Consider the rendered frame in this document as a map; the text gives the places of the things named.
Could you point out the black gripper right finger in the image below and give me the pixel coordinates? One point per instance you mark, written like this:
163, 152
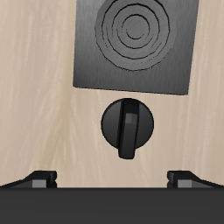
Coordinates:
182, 178

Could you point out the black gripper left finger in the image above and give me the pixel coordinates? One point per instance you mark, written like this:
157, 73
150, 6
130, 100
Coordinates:
40, 178

